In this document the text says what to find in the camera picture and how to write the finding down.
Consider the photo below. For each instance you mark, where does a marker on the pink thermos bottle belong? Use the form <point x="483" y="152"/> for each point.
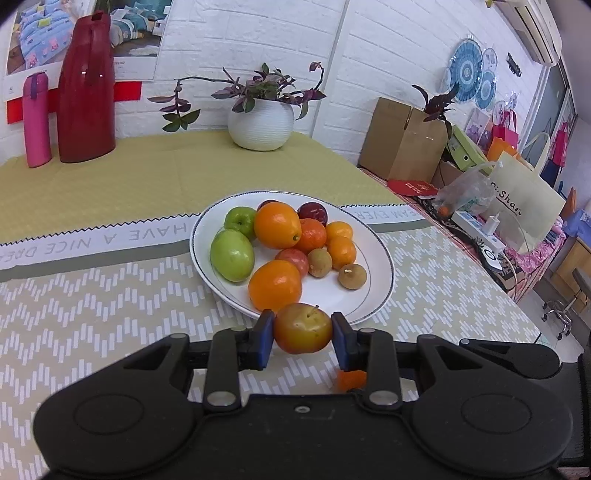
<point x="35" y="120"/>

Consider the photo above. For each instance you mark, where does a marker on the beige tote bag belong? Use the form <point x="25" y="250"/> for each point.
<point x="525" y="204"/>

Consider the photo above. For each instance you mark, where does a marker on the textured tangerine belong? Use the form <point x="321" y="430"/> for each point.
<point x="313" y="235"/>
<point x="350" y="380"/>

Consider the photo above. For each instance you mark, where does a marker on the white power strip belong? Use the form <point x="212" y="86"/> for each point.
<point x="474" y="227"/>

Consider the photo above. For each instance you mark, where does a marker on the small smooth orange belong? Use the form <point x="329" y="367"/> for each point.
<point x="342" y="251"/>

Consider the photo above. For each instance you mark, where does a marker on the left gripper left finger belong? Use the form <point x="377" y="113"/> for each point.
<point x="232" y="351"/>

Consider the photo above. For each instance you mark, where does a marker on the brown cardboard box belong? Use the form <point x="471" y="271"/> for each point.
<point x="400" y="145"/>

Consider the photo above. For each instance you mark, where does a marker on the white ribbed plant pot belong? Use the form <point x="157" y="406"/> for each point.
<point x="266" y="128"/>

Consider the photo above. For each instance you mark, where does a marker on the small kumquat on plate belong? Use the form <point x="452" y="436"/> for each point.
<point x="338" y="229"/>

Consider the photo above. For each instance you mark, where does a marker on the green yellow box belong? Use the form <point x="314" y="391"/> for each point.
<point x="465" y="153"/>

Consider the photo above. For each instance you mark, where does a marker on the green mango-shaped fruit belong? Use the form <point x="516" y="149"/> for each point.
<point x="232" y="255"/>

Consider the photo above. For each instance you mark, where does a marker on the patterned beige tablecloth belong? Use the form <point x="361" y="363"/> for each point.
<point x="95" y="262"/>

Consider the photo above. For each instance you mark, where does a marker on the small red-orange fruit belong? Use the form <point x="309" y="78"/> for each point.
<point x="302" y="328"/>

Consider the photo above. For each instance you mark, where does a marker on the dark red plum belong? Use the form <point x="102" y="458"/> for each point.
<point x="313" y="210"/>
<point x="264" y="203"/>

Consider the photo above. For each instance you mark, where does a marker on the purple plant by box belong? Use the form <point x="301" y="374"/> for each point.
<point x="436" y="107"/>

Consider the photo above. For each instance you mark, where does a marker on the bedding wall poster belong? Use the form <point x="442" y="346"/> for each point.
<point x="41" y="33"/>

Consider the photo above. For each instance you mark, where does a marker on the blue round wall ornament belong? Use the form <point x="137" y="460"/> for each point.
<point x="466" y="69"/>

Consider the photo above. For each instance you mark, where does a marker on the red envelope packet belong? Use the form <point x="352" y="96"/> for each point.
<point x="412" y="188"/>

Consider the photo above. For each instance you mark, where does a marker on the pink gift bag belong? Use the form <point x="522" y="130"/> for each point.
<point x="506" y="128"/>

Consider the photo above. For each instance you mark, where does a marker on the red pink apple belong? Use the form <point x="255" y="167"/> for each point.
<point x="295" y="257"/>

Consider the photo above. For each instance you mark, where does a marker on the purple green trailing plant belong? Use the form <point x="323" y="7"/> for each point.
<point x="265" y="85"/>

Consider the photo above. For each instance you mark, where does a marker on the clear plastic bag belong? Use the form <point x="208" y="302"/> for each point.
<point x="472" y="191"/>

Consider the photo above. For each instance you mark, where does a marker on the large orange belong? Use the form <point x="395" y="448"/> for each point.
<point x="275" y="285"/>
<point x="277" y="226"/>

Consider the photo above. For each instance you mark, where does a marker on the white air conditioner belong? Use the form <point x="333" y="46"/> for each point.
<point x="536" y="26"/>

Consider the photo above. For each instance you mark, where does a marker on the red thermos jug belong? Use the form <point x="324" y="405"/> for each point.
<point x="85" y="109"/>

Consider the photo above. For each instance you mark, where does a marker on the white oval plate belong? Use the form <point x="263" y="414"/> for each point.
<point x="264" y="248"/>

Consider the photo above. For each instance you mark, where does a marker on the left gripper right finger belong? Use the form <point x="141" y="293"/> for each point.
<point x="372" y="351"/>

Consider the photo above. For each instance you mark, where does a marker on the green apple on plate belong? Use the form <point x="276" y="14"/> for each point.
<point x="241" y="219"/>

